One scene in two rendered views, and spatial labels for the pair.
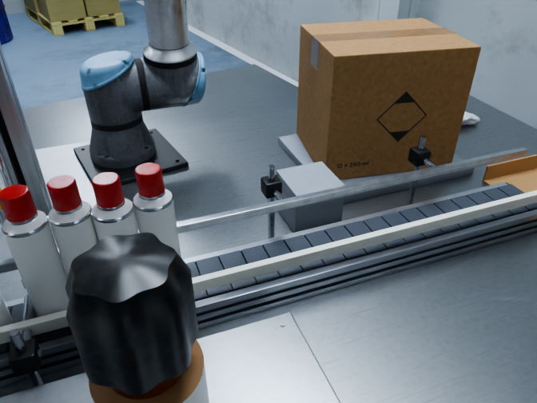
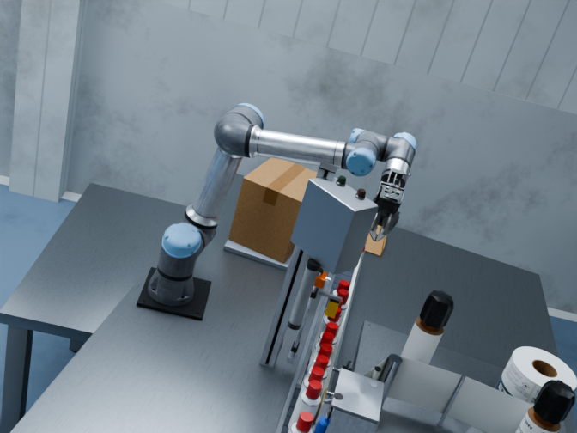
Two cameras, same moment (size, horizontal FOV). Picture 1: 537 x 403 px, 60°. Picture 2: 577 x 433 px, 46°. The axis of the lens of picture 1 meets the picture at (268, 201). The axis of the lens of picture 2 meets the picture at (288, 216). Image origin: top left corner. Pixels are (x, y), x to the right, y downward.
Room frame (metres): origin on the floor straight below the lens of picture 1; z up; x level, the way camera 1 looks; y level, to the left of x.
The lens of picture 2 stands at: (-0.08, 1.85, 2.16)
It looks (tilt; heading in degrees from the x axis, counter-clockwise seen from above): 27 degrees down; 296
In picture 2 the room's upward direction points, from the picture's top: 16 degrees clockwise
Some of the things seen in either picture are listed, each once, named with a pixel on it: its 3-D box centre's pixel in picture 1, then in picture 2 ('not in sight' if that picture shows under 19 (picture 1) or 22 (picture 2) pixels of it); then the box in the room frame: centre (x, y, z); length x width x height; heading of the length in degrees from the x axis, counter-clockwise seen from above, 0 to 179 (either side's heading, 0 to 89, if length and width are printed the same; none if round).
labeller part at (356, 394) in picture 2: not in sight; (358, 393); (0.22, 0.63, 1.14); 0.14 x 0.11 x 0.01; 111
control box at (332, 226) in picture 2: not in sight; (333, 223); (0.50, 0.40, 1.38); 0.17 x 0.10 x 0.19; 166
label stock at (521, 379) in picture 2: not in sight; (534, 386); (-0.11, -0.09, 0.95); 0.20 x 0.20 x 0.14
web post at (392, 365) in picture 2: not in sight; (385, 383); (0.23, 0.33, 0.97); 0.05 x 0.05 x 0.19
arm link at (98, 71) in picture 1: (113, 85); (180, 248); (1.00, 0.34, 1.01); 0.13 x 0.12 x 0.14; 109
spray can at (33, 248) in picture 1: (37, 257); (326, 336); (0.45, 0.30, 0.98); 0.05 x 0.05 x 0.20
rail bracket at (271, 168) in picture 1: (276, 213); not in sight; (0.65, -0.01, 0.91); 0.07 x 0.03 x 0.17; 21
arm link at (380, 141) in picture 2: not in sight; (367, 146); (0.60, 0.09, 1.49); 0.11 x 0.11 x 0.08; 19
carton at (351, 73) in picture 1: (375, 95); (278, 207); (1.00, -0.24, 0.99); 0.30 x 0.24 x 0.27; 102
